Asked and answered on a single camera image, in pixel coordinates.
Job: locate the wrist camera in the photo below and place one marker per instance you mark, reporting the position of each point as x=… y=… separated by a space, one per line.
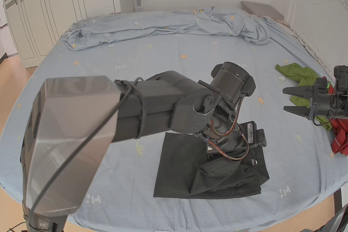
x=341 y=73
x=252 y=133

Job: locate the pale blue quilt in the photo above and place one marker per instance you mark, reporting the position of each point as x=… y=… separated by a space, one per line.
x=163 y=25

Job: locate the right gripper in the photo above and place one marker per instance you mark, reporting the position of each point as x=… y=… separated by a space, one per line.
x=322 y=105

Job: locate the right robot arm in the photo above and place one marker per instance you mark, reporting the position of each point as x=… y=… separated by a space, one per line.
x=343 y=110

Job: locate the black garment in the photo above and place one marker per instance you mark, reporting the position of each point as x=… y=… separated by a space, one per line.
x=179 y=171

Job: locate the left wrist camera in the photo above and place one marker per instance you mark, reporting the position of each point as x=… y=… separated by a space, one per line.
x=252 y=133

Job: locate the green garment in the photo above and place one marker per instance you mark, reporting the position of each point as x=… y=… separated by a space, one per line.
x=299 y=74

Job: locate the grey bedside table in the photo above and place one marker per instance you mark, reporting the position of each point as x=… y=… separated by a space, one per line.
x=261 y=9

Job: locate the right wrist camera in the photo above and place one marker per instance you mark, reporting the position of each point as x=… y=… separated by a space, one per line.
x=341 y=73

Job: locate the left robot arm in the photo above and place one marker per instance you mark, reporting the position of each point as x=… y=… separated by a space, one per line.
x=163 y=105

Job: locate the bed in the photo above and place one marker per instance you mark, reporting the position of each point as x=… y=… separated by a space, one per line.
x=168 y=67

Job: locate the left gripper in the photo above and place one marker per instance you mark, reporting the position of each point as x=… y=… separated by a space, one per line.
x=227 y=150

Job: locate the white wardrobe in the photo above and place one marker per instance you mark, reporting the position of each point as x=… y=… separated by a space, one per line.
x=54 y=2

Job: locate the red garment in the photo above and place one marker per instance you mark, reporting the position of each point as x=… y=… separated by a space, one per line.
x=341 y=138

